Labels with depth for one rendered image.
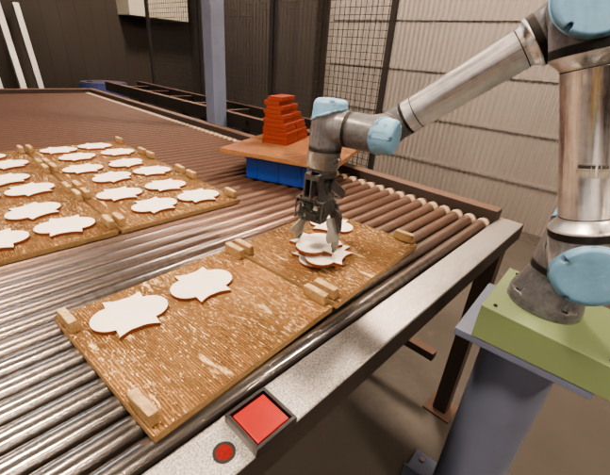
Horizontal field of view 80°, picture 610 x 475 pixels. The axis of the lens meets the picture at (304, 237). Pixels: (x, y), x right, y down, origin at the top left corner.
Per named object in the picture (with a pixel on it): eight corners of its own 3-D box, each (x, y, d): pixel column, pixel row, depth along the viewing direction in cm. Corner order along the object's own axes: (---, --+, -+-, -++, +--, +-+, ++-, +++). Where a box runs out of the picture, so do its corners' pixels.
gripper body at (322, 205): (292, 219, 87) (297, 170, 82) (309, 208, 94) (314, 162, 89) (321, 227, 84) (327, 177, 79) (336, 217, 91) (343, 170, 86)
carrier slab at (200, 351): (332, 311, 79) (333, 305, 78) (155, 444, 50) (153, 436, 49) (227, 253, 98) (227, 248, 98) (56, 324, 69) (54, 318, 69)
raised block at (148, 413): (161, 422, 51) (158, 408, 50) (149, 431, 50) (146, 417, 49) (140, 398, 55) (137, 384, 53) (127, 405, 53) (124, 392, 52)
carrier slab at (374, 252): (416, 248, 109) (417, 243, 108) (336, 309, 80) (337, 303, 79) (322, 213, 128) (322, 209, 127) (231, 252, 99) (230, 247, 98)
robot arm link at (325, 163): (317, 144, 87) (348, 151, 84) (315, 163, 89) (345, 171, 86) (302, 149, 81) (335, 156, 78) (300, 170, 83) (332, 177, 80)
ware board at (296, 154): (364, 147, 180) (364, 143, 180) (333, 171, 138) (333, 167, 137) (272, 134, 196) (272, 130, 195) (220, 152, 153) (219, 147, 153)
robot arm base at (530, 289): (587, 309, 84) (610, 273, 79) (570, 334, 74) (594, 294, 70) (519, 277, 93) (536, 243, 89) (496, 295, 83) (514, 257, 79)
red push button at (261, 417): (288, 423, 55) (289, 417, 54) (257, 450, 51) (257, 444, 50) (263, 399, 58) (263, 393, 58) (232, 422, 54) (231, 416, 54)
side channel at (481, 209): (495, 231, 141) (502, 207, 137) (489, 235, 137) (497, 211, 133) (97, 98, 383) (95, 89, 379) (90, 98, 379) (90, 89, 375)
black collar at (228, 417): (296, 424, 55) (297, 417, 54) (256, 458, 50) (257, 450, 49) (263, 393, 59) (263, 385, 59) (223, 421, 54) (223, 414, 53)
